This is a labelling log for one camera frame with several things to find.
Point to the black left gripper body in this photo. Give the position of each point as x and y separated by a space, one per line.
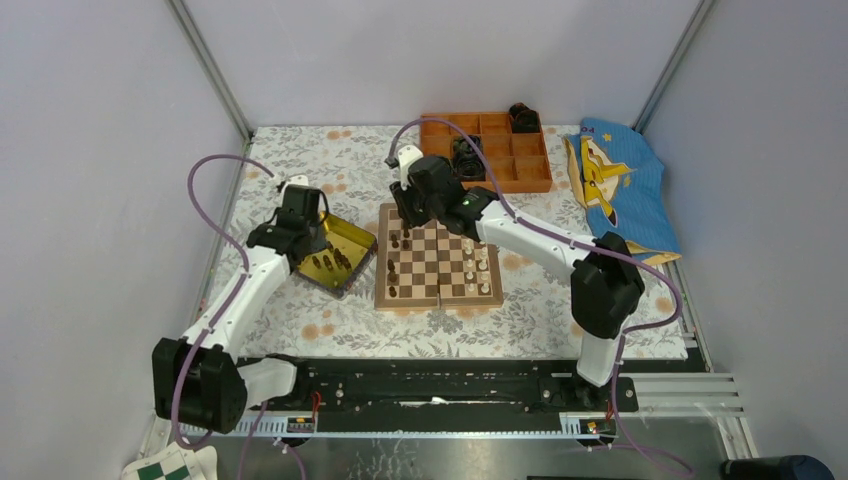
317 234

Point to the orange wooden compartment tray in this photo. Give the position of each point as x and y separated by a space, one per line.
518 162

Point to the green checkered mat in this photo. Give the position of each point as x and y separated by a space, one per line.
175 463

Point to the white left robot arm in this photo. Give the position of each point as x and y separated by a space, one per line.
197 378

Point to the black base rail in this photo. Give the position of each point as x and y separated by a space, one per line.
445 396

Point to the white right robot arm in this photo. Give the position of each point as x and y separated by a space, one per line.
605 285

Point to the black cylinder object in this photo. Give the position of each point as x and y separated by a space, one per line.
789 467

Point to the floral tablecloth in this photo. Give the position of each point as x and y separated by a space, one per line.
347 162

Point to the blue pikachu shirt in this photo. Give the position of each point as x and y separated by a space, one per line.
617 178

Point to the wooden chessboard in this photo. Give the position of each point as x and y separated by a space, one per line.
427 268

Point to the gold tin box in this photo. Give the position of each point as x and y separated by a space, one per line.
346 255

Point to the rolled dark sock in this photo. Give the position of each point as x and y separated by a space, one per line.
465 162
523 119

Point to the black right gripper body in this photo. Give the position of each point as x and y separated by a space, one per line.
413 207

